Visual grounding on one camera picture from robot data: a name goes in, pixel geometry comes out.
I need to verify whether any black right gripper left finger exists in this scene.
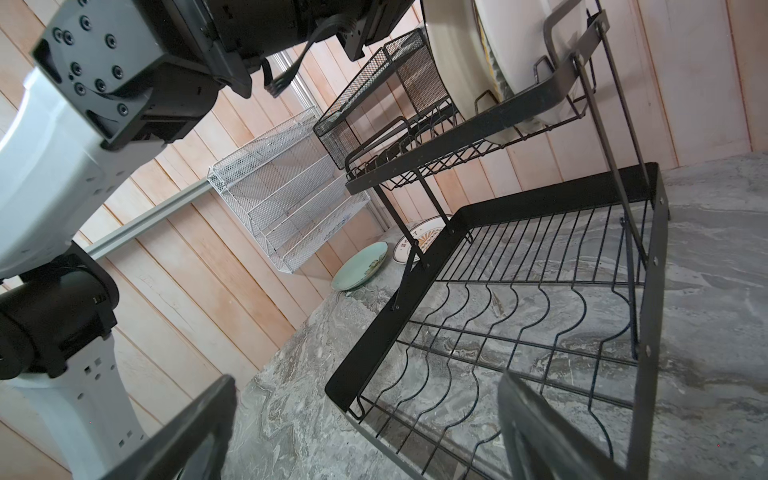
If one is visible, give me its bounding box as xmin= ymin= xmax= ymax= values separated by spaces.
xmin=105 ymin=375 xmax=237 ymax=479

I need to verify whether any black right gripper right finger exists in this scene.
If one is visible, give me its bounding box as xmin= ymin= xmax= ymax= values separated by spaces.
xmin=497 ymin=371 xmax=630 ymax=479

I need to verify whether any black wire dish rack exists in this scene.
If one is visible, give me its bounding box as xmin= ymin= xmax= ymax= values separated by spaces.
xmin=325 ymin=1 xmax=670 ymax=479

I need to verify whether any white plate dark green rim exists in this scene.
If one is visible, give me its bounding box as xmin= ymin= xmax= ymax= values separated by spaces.
xmin=473 ymin=0 xmax=592 ymax=130

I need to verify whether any cream plate with berry sprigs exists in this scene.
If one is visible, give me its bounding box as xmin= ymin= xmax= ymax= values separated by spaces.
xmin=421 ymin=0 xmax=514 ymax=120

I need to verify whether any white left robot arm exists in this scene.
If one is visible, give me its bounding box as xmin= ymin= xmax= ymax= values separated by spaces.
xmin=1 ymin=1 xmax=408 ymax=479

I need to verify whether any white plate orange sunburst left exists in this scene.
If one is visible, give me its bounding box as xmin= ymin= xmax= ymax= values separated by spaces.
xmin=393 ymin=216 xmax=446 ymax=264

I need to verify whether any pale green leaf plate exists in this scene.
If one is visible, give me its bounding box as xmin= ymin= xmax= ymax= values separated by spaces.
xmin=331 ymin=241 xmax=389 ymax=292

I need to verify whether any aluminium wall frame rail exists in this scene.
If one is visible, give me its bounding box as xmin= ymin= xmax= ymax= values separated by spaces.
xmin=0 ymin=50 xmax=319 ymax=289

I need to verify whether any white mesh wall shelf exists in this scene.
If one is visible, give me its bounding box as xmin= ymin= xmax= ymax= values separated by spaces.
xmin=207 ymin=107 xmax=370 ymax=274

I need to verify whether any black mesh wall basket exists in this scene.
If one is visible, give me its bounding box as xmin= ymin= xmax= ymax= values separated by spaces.
xmin=313 ymin=27 xmax=449 ymax=170

